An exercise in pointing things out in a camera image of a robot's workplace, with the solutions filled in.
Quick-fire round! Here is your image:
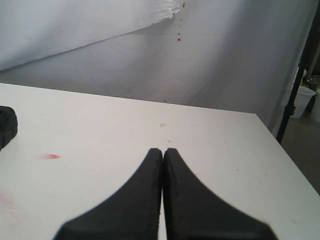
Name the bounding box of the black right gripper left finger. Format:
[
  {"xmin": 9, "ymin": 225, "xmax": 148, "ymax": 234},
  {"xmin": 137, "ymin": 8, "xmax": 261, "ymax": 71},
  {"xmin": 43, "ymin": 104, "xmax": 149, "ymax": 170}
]
[{"xmin": 55, "ymin": 148, "xmax": 163, "ymax": 240}]

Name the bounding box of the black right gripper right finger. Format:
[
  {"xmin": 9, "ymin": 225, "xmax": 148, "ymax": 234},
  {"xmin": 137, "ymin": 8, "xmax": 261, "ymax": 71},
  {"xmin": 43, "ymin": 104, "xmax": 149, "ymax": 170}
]
[{"xmin": 162, "ymin": 148, "xmax": 277, "ymax": 240}]

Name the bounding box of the black plastic tool case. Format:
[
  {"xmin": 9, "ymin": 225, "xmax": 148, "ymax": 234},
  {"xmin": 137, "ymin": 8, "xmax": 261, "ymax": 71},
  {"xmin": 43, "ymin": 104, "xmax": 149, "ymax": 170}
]
[{"xmin": 0, "ymin": 105, "xmax": 18, "ymax": 150}]

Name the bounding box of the white plastic bucket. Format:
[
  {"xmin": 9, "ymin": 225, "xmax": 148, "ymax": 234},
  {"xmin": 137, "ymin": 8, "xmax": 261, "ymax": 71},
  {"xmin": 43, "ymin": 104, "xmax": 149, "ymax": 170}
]
[{"xmin": 291, "ymin": 85, "xmax": 316, "ymax": 119}]

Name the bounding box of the black stand pole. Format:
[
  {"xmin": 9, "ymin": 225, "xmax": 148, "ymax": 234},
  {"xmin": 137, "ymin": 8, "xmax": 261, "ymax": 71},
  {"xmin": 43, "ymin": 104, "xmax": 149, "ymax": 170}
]
[{"xmin": 276, "ymin": 0, "xmax": 320, "ymax": 144}]

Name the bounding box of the white backdrop cloth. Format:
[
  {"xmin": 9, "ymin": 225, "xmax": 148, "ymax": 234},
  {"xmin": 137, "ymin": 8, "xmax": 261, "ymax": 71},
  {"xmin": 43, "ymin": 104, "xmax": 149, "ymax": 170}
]
[{"xmin": 0, "ymin": 0, "xmax": 318, "ymax": 131}]

